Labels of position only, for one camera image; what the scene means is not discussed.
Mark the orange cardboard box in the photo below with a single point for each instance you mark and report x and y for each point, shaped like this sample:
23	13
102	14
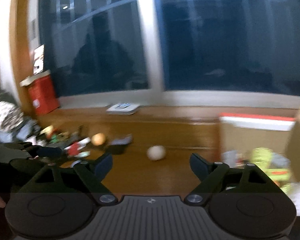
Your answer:
250	135

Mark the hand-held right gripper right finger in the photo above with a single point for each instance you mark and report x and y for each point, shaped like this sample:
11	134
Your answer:
198	166

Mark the white flat device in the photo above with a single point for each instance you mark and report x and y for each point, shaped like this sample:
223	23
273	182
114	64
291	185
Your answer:
122	108

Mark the yellow toy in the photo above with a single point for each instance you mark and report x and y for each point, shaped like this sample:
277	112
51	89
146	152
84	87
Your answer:
46	130

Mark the yellow green shuttlecock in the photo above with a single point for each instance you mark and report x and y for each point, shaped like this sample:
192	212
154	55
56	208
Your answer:
262	160

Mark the red toy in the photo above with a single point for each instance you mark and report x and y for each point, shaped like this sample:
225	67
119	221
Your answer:
75	148

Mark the silver window frame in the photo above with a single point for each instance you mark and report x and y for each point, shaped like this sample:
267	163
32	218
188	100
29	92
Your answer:
150	55

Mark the green orange toy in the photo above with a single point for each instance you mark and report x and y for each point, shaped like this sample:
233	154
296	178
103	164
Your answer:
278	175

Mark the orange ping pong ball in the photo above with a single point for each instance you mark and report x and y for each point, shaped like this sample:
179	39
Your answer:
98	139

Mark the patterned grey cloth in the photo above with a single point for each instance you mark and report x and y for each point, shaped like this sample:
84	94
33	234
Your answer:
10	117

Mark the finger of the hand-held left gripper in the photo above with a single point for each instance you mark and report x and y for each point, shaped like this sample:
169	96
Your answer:
50	152

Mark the white printed card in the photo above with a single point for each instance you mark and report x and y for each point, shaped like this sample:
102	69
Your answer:
39	60

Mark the white ball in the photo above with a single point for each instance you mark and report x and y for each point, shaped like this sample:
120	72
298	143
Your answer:
156	152

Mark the red gift box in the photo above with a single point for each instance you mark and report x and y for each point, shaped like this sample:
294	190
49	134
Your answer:
43	95

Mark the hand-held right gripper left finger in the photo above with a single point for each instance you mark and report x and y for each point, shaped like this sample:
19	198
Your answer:
103	166

